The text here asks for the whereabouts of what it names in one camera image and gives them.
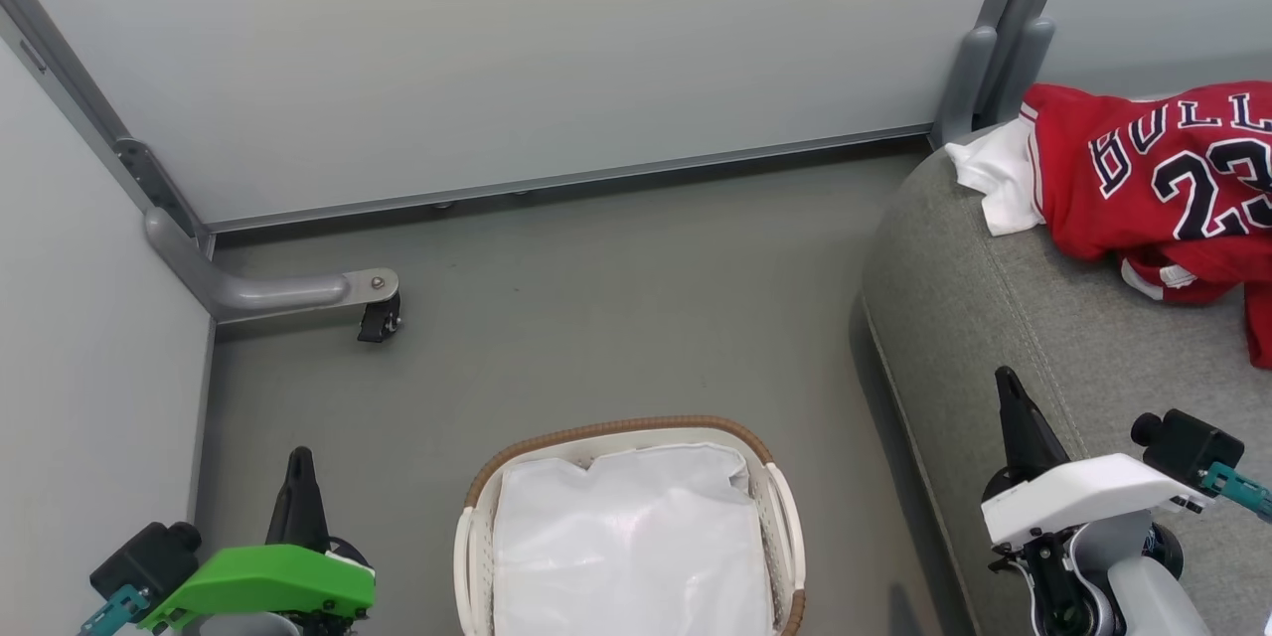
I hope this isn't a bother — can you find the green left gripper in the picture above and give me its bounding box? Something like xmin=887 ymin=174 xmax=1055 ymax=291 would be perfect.
xmin=137 ymin=447 xmax=377 ymax=636

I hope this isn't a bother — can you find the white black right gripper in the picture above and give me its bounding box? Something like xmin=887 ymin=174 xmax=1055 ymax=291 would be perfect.
xmin=981 ymin=366 xmax=1213 ymax=636

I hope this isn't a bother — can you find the red basketball jersey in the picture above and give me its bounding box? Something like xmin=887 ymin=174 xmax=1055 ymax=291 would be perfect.
xmin=1021 ymin=79 xmax=1272 ymax=369

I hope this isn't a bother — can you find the white garment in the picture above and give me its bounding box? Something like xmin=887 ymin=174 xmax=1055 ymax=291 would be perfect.
xmin=944 ymin=116 xmax=1046 ymax=238

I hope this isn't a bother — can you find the white basket brown woven rim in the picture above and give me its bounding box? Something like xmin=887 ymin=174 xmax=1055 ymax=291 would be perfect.
xmin=453 ymin=415 xmax=808 ymax=636

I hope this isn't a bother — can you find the white basket liner cloth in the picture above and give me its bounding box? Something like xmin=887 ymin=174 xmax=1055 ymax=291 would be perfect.
xmin=492 ymin=443 xmax=776 ymax=636

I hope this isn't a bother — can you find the grey fabric sofa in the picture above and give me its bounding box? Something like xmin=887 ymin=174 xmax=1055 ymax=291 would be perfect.
xmin=860 ymin=124 xmax=1272 ymax=636

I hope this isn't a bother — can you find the black caster wheel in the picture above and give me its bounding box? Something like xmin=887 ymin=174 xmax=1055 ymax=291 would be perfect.
xmin=357 ymin=293 xmax=403 ymax=345

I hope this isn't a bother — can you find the grey curved partition leg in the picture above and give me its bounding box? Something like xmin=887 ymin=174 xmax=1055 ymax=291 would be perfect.
xmin=144 ymin=207 xmax=400 ymax=324

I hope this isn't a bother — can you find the teal left camera connector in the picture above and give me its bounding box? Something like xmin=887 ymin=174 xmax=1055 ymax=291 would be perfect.
xmin=78 ymin=584 xmax=152 ymax=636

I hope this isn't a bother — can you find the teal camera connector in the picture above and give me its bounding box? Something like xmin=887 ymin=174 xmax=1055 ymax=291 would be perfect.
xmin=1197 ymin=462 xmax=1272 ymax=525
xmin=78 ymin=584 xmax=152 ymax=636

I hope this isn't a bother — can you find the teal right camera connector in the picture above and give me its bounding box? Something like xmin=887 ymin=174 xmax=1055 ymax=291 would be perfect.
xmin=1197 ymin=462 xmax=1272 ymax=525

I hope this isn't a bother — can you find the grey upright partition bracket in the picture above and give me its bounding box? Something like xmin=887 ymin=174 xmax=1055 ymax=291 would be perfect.
xmin=994 ymin=15 xmax=1056 ymax=123
xmin=931 ymin=25 xmax=998 ymax=148

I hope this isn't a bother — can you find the grey partition bottom rail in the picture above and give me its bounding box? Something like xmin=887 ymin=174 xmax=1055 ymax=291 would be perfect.
xmin=204 ymin=124 xmax=935 ymax=235

